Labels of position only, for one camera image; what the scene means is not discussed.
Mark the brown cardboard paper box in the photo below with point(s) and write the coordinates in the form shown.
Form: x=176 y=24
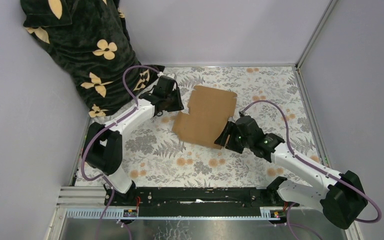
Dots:
x=209 y=110

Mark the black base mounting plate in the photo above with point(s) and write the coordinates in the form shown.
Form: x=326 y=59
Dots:
x=190 y=202

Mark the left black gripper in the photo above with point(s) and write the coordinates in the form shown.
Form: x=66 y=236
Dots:
x=178 y=105

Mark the floral patterned table mat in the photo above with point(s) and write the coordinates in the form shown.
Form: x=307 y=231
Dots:
x=155 y=157

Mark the aluminium frame rail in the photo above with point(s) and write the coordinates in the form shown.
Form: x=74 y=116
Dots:
x=81 y=214

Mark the black floral plush blanket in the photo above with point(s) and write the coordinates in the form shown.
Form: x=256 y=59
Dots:
x=89 y=40

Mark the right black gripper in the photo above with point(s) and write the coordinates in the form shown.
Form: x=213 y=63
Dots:
x=230 y=126

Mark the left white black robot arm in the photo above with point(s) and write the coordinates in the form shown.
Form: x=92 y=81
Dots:
x=104 y=144

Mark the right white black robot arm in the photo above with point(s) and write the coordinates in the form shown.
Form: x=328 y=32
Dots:
x=326 y=190

